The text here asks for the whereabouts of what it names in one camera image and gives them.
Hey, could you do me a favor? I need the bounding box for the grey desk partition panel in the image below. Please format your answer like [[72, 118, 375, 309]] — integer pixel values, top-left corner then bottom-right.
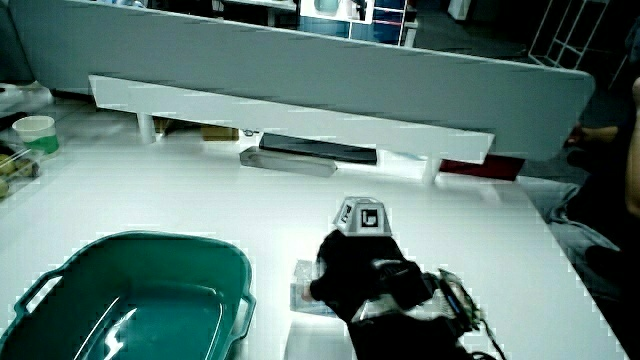
[[8, 0, 597, 163]]

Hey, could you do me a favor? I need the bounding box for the person's right hand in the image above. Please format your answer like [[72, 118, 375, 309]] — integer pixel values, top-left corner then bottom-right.
[[308, 196, 484, 335]]

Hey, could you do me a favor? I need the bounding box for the white desk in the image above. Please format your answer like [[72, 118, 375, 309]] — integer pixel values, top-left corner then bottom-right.
[[0, 94, 632, 360]]

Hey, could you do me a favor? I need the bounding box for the clear food container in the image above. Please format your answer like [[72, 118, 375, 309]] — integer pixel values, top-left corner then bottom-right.
[[0, 144, 43, 200]]

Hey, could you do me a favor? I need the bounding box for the clear plastic packet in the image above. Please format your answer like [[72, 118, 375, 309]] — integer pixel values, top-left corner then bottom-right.
[[289, 258, 339, 318]]

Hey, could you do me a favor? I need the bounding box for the person's right forearm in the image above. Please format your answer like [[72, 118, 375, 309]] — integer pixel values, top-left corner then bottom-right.
[[347, 312, 476, 360]]

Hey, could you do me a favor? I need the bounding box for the white and green paper cup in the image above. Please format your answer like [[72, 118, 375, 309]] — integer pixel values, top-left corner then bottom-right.
[[11, 115, 61, 156]]

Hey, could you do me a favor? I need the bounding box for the white desktop riser shelf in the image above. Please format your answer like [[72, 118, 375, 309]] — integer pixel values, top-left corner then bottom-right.
[[88, 74, 496, 187]]

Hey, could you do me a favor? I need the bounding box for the grey cloth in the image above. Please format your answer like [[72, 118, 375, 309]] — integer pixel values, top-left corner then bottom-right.
[[543, 182, 622, 254]]

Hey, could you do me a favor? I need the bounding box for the red box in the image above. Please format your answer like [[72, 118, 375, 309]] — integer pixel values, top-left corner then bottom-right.
[[439, 153, 526, 182]]

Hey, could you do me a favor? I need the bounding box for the brown cardboard box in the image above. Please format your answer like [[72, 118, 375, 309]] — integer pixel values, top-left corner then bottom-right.
[[200, 124, 240, 143]]

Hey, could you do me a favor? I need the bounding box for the black flat keyboard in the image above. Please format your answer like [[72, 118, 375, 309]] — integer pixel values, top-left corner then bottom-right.
[[258, 132, 379, 166]]

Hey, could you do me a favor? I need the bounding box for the blue and white cabinet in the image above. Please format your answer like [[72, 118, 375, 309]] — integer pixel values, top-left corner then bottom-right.
[[298, 0, 419, 47]]

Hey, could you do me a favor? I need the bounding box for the white wire rack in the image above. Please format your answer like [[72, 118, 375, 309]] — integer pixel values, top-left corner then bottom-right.
[[527, 0, 612, 70]]

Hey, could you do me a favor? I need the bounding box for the black glove cable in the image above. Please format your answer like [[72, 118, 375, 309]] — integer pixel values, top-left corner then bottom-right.
[[469, 317, 507, 360]]

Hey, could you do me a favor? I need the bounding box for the teal plastic basin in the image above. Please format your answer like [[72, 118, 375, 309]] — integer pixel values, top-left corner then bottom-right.
[[0, 230, 257, 360]]

